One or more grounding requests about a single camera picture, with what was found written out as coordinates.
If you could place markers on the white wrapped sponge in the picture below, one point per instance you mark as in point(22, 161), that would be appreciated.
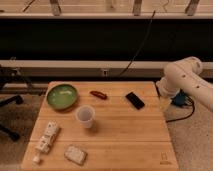
point(75, 155)

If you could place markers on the clear plastic cup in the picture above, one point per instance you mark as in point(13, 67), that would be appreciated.
point(85, 116)

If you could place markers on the green bowl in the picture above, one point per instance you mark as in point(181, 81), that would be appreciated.
point(62, 96)

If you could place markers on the red pocket knife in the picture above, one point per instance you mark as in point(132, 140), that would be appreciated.
point(99, 94)

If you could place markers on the black office chair base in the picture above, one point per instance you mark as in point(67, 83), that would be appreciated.
point(6, 76)

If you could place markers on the white toothpaste tube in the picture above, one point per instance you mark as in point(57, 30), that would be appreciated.
point(45, 143)

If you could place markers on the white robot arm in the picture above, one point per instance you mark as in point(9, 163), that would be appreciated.
point(184, 75)

